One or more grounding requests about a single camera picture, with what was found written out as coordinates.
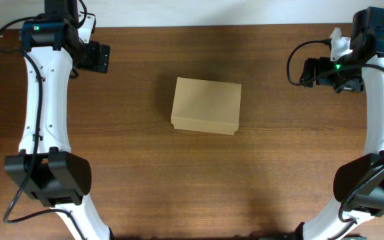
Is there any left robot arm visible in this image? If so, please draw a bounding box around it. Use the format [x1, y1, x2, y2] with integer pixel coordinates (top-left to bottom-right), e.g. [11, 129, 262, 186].
[4, 0, 113, 239]

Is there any cardboard box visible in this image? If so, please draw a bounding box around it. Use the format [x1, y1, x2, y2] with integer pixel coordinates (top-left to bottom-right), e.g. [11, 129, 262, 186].
[171, 77, 241, 135]

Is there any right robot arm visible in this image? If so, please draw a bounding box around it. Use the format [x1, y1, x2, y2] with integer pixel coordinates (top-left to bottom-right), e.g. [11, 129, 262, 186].
[294, 7, 384, 239]

